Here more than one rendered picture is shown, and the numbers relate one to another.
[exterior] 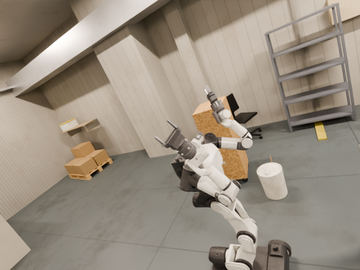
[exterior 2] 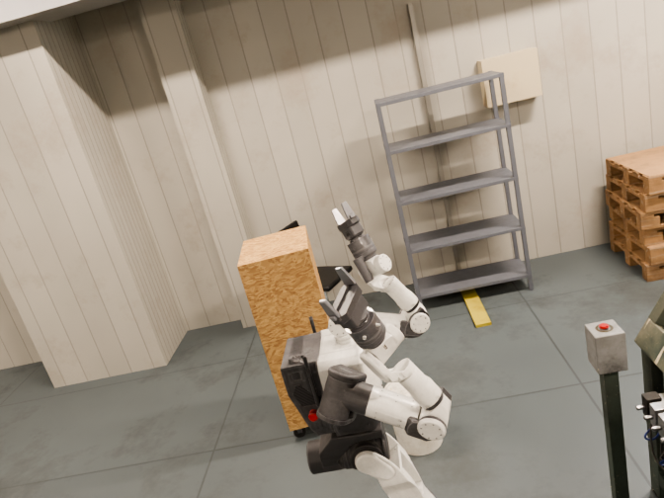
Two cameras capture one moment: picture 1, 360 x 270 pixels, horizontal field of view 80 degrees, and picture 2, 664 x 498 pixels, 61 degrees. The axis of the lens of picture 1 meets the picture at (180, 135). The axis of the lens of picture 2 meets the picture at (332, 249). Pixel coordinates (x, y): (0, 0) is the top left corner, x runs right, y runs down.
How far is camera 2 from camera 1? 0.68 m
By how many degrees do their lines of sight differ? 25
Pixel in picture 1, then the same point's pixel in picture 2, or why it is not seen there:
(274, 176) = not seen: hidden behind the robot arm
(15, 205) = not seen: outside the picture
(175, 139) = (356, 306)
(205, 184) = (385, 403)
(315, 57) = (459, 163)
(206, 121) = (271, 282)
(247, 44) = (331, 118)
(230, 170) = not seen: hidden behind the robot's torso
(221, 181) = (429, 389)
